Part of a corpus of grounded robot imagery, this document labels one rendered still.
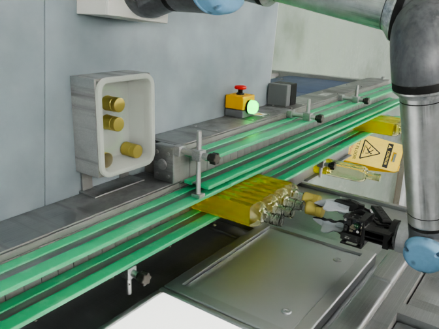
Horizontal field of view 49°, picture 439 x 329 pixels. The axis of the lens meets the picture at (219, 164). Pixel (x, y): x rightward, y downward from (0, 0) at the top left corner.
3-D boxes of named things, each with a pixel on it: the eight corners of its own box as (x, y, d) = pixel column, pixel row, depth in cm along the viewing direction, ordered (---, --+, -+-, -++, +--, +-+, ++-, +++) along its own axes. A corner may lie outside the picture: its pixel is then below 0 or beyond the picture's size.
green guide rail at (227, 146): (183, 155, 121) (209, 162, 117) (183, 151, 121) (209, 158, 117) (390, 85, 258) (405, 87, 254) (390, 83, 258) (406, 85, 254)
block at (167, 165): (151, 179, 124) (172, 185, 120) (151, 143, 121) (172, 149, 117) (161, 175, 126) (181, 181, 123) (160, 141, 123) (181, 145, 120)
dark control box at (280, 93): (265, 104, 178) (285, 107, 173) (266, 82, 175) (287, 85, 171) (276, 101, 184) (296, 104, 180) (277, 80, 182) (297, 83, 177)
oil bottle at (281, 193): (215, 195, 138) (281, 214, 126) (215, 177, 136) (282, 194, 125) (226, 190, 142) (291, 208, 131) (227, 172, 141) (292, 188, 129)
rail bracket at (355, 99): (335, 100, 200) (367, 105, 193) (337, 83, 198) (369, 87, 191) (339, 99, 204) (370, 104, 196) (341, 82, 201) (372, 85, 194)
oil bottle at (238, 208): (190, 208, 129) (258, 230, 117) (190, 189, 127) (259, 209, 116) (202, 202, 133) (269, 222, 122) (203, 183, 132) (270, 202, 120)
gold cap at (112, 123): (99, 115, 111) (112, 118, 109) (111, 113, 114) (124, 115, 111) (100, 130, 112) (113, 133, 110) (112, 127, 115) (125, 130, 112)
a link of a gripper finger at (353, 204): (336, 195, 118) (370, 209, 114) (338, 193, 119) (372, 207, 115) (330, 211, 120) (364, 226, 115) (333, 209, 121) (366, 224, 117)
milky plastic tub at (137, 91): (76, 172, 111) (102, 181, 106) (70, 74, 104) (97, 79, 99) (130, 156, 124) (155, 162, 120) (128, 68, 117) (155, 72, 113)
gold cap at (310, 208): (304, 215, 124) (319, 220, 121) (304, 203, 123) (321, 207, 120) (309, 211, 126) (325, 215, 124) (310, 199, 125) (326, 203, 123)
